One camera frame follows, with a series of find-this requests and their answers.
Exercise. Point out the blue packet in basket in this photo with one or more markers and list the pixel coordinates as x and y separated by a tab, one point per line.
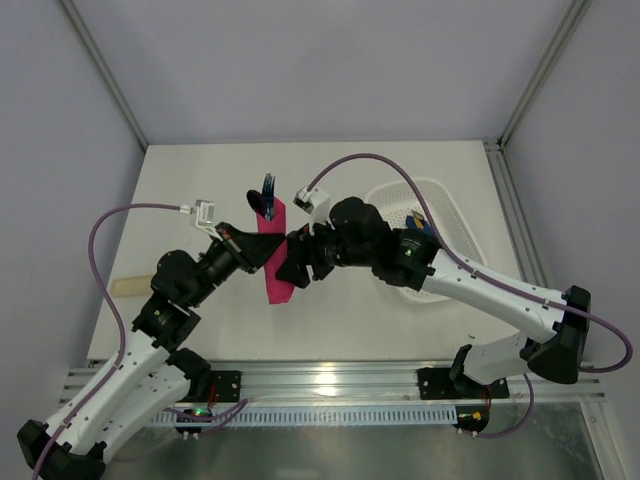
415	221

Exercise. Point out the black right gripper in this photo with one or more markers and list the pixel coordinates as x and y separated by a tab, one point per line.
310	255

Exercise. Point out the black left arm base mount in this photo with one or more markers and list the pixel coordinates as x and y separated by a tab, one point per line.
222	386

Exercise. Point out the pink paper napkin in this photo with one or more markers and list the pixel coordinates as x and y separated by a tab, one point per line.
278	291

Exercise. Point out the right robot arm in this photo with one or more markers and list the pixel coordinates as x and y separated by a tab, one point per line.
551	327

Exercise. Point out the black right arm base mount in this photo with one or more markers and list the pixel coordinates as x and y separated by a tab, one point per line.
434	383

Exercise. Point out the slotted cable duct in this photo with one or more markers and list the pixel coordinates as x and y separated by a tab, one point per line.
341	416

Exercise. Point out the aluminium frame rail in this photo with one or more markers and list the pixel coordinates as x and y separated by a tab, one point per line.
354	383

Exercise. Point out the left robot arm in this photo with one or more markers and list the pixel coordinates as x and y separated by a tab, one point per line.
151	369

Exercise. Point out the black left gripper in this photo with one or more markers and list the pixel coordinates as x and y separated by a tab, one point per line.
235	248

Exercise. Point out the purple metal spoon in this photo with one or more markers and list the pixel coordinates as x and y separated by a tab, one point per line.
257	202

